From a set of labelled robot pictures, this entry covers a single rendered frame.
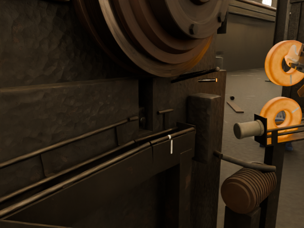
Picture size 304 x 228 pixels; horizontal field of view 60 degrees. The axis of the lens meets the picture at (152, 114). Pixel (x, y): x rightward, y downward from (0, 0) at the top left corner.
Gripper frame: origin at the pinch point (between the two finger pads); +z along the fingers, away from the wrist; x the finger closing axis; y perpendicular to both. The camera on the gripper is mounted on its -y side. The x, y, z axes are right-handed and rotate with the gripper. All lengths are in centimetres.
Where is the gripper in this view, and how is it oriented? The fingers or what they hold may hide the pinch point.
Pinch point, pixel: (287, 57)
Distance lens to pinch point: 105.6
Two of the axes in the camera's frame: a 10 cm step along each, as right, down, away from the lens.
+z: -1.8, -4.9, 8.6
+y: 0.4, -8.7, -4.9
